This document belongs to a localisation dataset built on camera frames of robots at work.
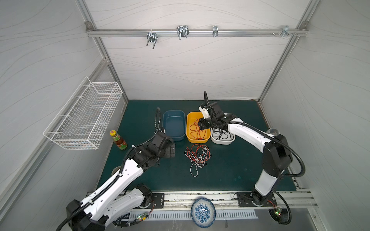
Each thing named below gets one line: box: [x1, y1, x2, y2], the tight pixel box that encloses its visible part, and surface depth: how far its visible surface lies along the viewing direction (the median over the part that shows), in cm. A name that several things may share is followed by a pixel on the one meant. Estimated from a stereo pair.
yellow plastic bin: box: [185, 111, 212, 144], surface depth 100 cm
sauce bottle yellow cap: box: [109, 129, 128, 150], surface depth 85 cm
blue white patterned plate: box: [190, 197, 217, 229], surface depth 70 cm
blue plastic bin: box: [162, 109, 186, 142], surface depth 107 cm
